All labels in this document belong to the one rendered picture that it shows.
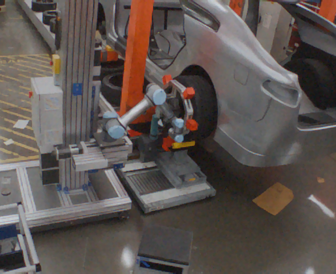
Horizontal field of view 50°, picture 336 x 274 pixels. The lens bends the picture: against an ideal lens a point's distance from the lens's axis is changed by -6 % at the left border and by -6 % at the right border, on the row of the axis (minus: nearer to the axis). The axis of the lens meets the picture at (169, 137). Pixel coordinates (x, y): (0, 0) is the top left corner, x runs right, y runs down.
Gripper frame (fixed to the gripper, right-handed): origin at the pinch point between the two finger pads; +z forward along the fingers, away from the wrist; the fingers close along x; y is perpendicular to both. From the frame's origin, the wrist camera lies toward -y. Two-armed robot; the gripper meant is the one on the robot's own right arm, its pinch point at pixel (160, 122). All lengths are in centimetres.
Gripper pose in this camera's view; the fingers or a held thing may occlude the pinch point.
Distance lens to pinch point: 347.9
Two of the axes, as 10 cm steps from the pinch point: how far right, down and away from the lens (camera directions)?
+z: -4.8, -5.0, 7.3
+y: 1.4, -8.6, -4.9
